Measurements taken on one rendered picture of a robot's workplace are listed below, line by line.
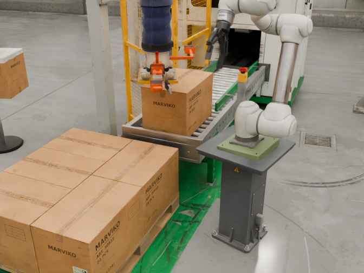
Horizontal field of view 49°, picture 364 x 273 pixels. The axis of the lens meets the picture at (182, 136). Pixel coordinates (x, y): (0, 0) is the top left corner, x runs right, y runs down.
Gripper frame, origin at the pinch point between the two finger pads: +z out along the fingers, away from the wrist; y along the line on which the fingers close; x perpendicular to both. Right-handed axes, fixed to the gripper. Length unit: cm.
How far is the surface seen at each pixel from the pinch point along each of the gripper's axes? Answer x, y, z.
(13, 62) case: -253, -59, 2
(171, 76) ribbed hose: -61, -51, -2
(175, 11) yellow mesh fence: -142, -141, -91
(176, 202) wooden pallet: -65, -109, 87
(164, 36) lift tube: -68, -42, -27
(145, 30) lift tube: -80, -35, -28
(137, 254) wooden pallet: -56, -60, 124
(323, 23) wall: -205, -845, -392
